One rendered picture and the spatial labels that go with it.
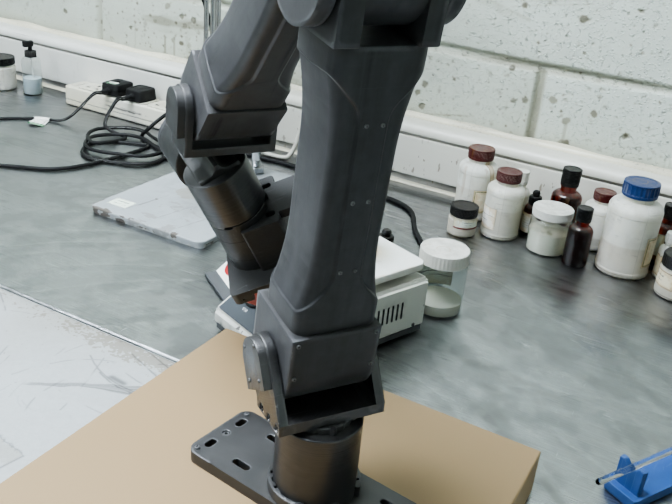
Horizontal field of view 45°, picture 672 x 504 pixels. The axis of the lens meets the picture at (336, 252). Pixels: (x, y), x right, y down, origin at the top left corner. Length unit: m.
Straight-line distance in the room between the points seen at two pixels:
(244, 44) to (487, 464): 0.38
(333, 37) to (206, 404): 0.39
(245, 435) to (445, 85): 0.82
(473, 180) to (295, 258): 0.73
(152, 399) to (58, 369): 0.15
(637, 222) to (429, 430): 0.52
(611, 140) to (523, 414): 0.57
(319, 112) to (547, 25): 0.84
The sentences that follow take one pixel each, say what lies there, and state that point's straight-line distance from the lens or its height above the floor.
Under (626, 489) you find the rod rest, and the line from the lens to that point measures 0.77.
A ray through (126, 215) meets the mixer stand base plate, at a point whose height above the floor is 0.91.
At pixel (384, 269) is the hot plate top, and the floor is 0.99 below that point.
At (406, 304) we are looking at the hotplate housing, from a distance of 0.89.
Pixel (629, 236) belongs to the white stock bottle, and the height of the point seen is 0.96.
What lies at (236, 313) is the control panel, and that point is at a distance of 0.87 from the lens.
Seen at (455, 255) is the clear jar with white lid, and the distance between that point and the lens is 0.94.
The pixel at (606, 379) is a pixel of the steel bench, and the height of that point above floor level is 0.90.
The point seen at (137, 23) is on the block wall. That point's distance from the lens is 1.69.
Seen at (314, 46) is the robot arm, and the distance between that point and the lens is 0.46.
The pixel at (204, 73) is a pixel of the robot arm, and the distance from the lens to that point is 0.64.
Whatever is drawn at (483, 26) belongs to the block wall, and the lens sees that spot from 1.32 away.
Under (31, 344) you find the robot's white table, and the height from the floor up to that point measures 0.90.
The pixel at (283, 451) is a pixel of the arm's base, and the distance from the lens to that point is 0.59.
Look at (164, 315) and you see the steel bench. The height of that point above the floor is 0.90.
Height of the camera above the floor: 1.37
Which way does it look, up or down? 25 degrees down
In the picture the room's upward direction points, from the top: 5 degrees clockwise
